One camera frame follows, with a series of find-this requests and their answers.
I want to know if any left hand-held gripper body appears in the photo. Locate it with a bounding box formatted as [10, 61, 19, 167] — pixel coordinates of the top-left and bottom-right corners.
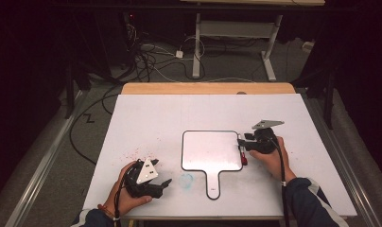
[123, 157, 165, 200]

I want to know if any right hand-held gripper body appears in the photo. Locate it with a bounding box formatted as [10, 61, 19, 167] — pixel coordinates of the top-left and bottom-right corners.
[243, 119, 286, 155]

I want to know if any red whiteboard marker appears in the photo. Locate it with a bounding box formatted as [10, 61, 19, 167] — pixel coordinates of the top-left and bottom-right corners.
[236, 133, 249, 166]

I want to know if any white paddle whiteboard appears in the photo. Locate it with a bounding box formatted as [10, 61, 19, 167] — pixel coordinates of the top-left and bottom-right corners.
[181, 130, 244, 201]

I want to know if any person's right hand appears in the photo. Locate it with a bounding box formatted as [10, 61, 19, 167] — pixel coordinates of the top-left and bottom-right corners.
[249, 135, 298, 183]

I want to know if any person's left hand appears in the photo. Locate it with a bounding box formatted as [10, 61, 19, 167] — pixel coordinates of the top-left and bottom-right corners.
[103, 160, 154, 218]

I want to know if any white table cover board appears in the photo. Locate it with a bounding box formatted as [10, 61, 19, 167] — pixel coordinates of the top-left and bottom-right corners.
[81, 93, 358, 220]

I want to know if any wooden table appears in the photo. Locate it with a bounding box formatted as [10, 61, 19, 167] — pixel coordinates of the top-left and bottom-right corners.
[120, 81, 297, 96]

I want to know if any black stand leg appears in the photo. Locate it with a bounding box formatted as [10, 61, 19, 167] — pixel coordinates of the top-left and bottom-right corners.
[323, 67, 336, 131]
[64, 62, 76, 120]

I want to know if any small white box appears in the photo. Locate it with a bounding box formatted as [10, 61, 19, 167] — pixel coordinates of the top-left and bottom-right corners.
[301, 40, 316, 53]

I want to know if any right hand-held gripper cable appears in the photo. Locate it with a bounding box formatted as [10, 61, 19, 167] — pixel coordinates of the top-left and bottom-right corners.
[269, 135, 291, 227]

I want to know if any hand-held gripper cable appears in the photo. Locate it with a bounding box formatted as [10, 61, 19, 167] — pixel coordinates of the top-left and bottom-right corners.
[113, 168, 130, 227]
[269, 135, 291, 227]

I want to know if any left hand-held gripper cable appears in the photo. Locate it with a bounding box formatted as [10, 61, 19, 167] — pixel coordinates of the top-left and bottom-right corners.
[113, 168, 130, 227]

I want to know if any red bracelet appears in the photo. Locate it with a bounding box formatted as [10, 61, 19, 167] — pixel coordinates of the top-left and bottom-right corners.
[96, 203, 118, 220]

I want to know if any metal floor rail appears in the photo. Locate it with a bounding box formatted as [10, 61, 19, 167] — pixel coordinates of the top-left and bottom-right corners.
[4, 89, 90, 227]
[301, 92, 382, 227]

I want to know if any black floor cable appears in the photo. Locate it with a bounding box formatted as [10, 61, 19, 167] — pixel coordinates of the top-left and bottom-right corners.
[68, 84, 124, 166]

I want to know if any tangle of floor cables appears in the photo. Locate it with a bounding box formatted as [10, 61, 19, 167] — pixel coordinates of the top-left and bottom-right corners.
[125, 23, 207, 83]

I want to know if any white desk frame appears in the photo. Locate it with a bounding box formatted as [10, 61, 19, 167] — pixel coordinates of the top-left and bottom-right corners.
[179, 0, 326, 82]

